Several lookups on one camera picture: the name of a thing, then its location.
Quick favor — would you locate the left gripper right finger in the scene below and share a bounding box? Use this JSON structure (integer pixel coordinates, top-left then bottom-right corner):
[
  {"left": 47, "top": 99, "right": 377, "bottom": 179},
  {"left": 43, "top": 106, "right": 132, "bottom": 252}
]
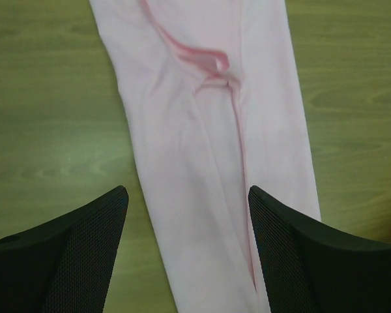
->
[{"left": 248, "top": 186, "right": 391, "bottom": 312}]

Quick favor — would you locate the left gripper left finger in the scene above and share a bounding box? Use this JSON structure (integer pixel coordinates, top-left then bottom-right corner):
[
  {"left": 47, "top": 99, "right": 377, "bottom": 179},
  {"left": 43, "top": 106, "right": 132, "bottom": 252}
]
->
[{"left": 0, "top": 186, "right": 128, "bottom": 312}]

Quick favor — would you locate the pink t shirt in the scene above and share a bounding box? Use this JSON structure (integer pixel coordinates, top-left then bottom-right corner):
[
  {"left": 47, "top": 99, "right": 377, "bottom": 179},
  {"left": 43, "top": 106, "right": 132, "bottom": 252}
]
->
[{"left": 91, "top": 1, "right": 320, "bottom": 312}]

